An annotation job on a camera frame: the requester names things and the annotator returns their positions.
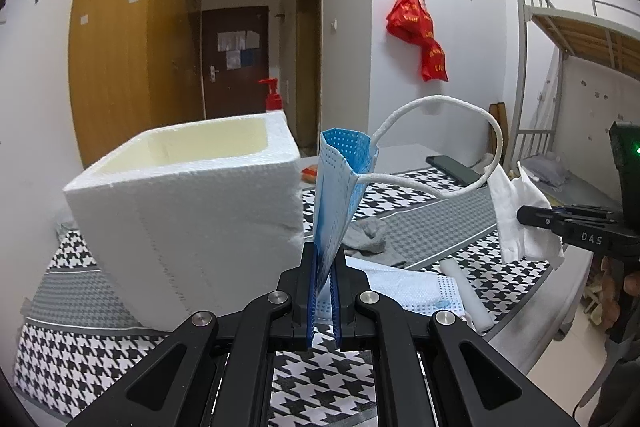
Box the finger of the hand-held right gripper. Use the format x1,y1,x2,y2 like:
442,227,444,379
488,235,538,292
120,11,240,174
552,204,620,216
517,205,621,233

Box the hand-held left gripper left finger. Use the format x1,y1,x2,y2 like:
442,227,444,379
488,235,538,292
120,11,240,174
65,243,318,427

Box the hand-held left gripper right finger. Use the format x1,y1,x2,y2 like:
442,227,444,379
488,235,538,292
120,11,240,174
329,251,583,427

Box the white tissue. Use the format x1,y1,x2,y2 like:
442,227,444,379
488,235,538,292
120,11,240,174
487,162,566,271

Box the grey sock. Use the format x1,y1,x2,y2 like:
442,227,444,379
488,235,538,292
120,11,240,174
342,217,409,269

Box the white foam box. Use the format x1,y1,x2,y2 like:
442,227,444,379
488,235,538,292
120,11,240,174
63,113,303,332

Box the person's right forearm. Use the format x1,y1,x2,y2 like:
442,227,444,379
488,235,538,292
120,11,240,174
587,307,640,427

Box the person's right hand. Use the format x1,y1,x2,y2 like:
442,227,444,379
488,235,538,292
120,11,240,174
622,271,640,309

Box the grey bedding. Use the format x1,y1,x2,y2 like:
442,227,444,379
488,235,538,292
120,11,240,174
520,154,577,188

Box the light blue face mask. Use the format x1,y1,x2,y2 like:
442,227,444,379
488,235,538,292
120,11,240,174
345,257,467,317

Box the wooden boards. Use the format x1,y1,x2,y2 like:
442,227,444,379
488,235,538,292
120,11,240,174
489,103,507,168

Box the black smartphone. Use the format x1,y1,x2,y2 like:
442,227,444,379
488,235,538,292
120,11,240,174
425,155,484,187

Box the white foam tube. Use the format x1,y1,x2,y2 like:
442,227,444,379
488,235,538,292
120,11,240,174
440,258,495,334

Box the metal bunk bed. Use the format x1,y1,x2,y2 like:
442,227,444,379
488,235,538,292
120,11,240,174
510,0,640,208

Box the red plastic bag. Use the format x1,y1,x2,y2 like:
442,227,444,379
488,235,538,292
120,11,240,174
419,39,449,83
385,0,435,44

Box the white pump bottle red pump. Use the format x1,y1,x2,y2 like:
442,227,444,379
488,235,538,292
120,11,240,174
258,78,286,115

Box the brown entrance door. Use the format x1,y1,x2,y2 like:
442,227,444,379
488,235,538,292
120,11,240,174
201,5,271,120

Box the wooden side door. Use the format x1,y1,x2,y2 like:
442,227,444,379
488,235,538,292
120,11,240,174
295,0,325,154

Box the houndstooth tablecloth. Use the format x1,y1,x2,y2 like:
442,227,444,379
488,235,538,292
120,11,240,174
12,167,557,427

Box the white paper notices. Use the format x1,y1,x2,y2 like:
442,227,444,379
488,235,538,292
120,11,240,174
216,29,260,53

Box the wooden wardrobe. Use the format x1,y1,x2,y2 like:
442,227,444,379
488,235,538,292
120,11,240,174
68,0,206,168

